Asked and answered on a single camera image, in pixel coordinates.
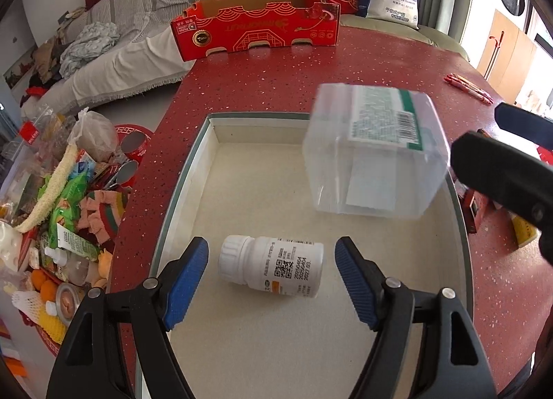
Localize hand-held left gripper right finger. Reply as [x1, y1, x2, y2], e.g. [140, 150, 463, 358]
[334, 236, 497, 399]

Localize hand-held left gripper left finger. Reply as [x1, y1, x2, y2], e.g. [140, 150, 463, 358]
[45, 236, 210, 399]

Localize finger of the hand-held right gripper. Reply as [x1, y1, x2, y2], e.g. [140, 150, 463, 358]
[494, 102, 553, 150]
[449, 131, 553, 268]

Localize red patterned small pack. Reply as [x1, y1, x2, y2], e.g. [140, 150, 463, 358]
[458, 183, 493, 235]

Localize yellow tube with white cap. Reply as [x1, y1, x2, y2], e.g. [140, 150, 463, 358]
[511, 214, 541, 248]

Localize small white medicine bottle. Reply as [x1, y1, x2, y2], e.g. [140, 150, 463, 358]
[218, 235, 325, 299]

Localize light blue rectangular tray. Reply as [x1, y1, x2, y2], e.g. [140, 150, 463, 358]
[135, 111, 471, 399]

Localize clear plastic box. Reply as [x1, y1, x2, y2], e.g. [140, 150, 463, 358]
[301, 83, 452, 220]

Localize red pen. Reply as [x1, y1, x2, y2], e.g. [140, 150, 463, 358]
[445, 77, 492, 105]
[447, 73, 494, 101]

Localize light wooden board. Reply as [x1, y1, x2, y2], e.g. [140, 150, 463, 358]
[476, 9, 537, 102]

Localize pink striped knitted item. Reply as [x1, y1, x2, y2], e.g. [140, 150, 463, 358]
[79, 189, 131, 239]

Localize white and green tube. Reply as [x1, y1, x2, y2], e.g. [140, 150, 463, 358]
[55, 225, 103, 262]

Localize small glass jar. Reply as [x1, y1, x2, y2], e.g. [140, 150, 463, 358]
[55, 281, 86, 327]

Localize beige armchair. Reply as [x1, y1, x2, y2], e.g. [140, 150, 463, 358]
[309, 0, 471, 60]

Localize green snack packet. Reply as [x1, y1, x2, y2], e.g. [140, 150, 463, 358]
[47, 163, 98, 248]

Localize orange fruit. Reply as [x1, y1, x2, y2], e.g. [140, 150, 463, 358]
[31, 268, 60, 301]

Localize red tin can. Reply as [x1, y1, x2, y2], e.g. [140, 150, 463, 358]
[120, 131, 150, 163]

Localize yellow foam net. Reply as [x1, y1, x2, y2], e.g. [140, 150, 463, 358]
[12, 290, 68, 344]

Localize beige loofah sponge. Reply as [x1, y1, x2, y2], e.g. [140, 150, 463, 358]
[14, 144, 81, 234]

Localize translucent plastic bag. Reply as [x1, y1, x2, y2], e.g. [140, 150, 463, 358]
[69, 107, 120, 163]

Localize clear plastic containers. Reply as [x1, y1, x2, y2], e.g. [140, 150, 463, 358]
[0, 103, 66, 168]

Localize crumpled grey cloth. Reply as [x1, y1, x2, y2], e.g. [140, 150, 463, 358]
[59, 21, 120, 78]

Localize red cardboard box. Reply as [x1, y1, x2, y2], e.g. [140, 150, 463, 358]
[170, 0, 342, 63]

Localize grey striped covered sofa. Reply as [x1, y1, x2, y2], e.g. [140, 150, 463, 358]
[39, 0, 303, 114]

